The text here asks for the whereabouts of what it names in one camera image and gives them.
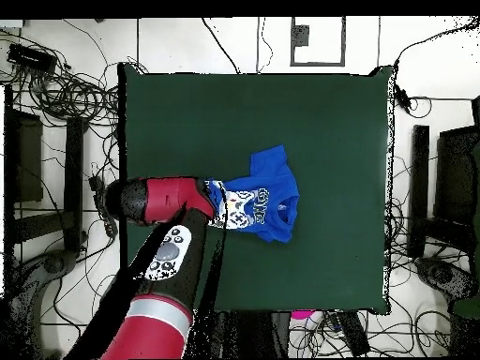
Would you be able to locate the grey square frame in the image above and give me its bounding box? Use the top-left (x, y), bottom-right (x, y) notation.
top-left (289, 16), bottom-right (347, 68)

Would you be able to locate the black wooden furniture frame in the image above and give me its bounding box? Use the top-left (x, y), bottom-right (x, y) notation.
top-left (3, 84), bottom-right (89, 260)
top-left (407, 95), bottom-right (480, 260)

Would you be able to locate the black chair base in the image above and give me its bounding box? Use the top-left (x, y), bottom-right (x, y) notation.
top-left (414, 256), bottom-right (480, 320)
top-left (7, 248), bottom-right (78, 338)

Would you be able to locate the dark green table cloth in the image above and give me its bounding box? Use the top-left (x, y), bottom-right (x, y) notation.
top-left (116, 62), bottom-right (394, 315)

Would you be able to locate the pink object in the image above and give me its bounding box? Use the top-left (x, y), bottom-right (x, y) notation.
top-left (290, 308), bottom-right (324, 321)

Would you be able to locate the blue printed t-shirt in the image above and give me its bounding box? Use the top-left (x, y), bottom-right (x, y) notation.
top-left (202, 143), bottom-right (301, 244)

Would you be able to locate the black cable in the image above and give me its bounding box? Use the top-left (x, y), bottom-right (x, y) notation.
top-left (201, 17), bottom-right (240, 75)

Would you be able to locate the black power strip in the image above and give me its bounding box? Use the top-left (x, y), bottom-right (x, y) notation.
top-left (88, 174), bottom-right (120, 238)
top-left (336, 310), bottom-right (371, 357)

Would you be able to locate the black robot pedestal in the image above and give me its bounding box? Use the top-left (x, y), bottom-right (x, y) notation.
top-left (209, 310), bottom-right (292, 359)

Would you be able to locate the black electronics box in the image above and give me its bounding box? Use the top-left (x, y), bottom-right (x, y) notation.
top-left (7, 42), bottom-right (58, 74)

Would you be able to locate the black power adapter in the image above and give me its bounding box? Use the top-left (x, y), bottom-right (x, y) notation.
top-left (393, 83), bottom-right (413, 113)

